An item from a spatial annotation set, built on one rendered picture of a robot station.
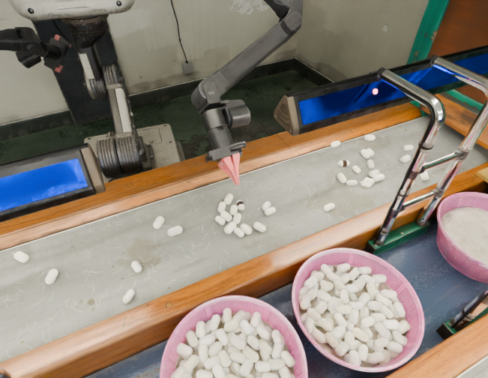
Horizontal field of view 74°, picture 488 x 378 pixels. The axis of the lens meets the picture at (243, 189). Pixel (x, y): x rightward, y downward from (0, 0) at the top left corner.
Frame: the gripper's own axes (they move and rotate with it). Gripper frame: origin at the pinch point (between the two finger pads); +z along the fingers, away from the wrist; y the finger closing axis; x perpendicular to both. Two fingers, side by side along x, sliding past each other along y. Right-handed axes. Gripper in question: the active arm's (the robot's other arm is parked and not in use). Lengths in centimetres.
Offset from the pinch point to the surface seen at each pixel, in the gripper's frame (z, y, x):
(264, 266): 21.3, -3.5, -8.0
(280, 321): 31.4, -6.4, -15.0
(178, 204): -0.5, -14.6, 12.2
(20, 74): -133, -68, 155
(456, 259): 38, 42, -14
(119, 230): 1.1, -31.4, 10.8
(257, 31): -136, 116, 159
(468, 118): 5, 80, -5
